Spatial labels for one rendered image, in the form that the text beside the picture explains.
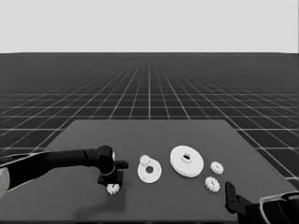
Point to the large thick white disc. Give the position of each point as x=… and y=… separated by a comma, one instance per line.
x=194, y=163

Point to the white round carrier with pins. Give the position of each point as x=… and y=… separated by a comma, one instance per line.
x=154, y=175

